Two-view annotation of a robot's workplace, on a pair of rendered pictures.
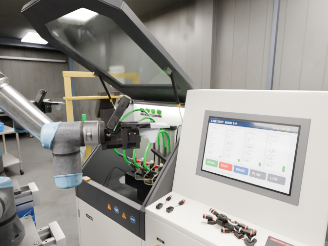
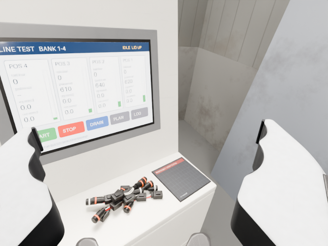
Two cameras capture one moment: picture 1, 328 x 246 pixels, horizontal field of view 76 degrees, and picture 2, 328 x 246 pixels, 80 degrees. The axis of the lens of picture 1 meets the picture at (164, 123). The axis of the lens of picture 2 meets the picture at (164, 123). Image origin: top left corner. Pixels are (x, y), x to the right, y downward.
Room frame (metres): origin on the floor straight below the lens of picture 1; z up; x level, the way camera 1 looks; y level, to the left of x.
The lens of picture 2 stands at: (0.65, 0.11, 1.52)
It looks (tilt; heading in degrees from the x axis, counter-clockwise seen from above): 31 degrees down; 279
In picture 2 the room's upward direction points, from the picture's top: 8 degrees clockwise
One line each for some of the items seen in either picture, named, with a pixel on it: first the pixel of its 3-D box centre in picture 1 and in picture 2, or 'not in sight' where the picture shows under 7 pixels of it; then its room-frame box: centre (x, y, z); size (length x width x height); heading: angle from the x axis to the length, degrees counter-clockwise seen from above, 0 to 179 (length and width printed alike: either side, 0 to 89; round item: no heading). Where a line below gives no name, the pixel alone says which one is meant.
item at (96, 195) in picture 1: (106, 201); not in sight; (1.19, 0.35, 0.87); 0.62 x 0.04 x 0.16; 50
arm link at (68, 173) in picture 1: (69, 165); not in sight; (0.61, 0.29, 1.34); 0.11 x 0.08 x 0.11; 15
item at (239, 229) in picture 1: (229, 223); (126, 195); (0.79, -0.27, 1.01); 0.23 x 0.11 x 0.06; 50
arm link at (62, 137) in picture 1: (64, 135); not in sight; (0.59, 0.29, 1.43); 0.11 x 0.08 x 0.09; 105
